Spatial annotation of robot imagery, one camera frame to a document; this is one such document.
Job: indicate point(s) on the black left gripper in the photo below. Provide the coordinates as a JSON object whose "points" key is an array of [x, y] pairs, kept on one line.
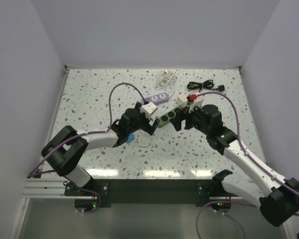
{"points": [[147, 127]]}

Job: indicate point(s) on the green power strip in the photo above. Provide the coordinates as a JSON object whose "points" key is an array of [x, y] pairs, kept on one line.
{"points": [[165, 119]]}

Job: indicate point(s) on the white charger plug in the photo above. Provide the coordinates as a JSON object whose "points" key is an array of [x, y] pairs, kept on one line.
{"points": [[143, 140]]}

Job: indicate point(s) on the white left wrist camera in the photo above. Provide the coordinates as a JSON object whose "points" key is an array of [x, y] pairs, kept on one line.
{"points": [[148, 109]]}

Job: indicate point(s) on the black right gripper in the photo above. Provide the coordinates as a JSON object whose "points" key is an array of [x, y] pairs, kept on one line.
{"points": [[185, 114]]}

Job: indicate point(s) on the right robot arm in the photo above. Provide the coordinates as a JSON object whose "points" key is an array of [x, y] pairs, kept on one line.
{"points": [[278, 199]]}

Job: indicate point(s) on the purple power strip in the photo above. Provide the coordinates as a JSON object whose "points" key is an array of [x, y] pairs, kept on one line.
{"points": [[157, 99]]}

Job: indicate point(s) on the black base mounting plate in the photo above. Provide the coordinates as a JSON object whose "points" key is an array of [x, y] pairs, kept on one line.
{"points": [[105, 192]]}

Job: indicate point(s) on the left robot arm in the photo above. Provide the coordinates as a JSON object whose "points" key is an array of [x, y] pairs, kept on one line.
{"points": [[65, 150]]}

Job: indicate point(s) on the blue charger plug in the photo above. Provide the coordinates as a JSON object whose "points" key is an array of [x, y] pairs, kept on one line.
{"points": [[131, 137]]}

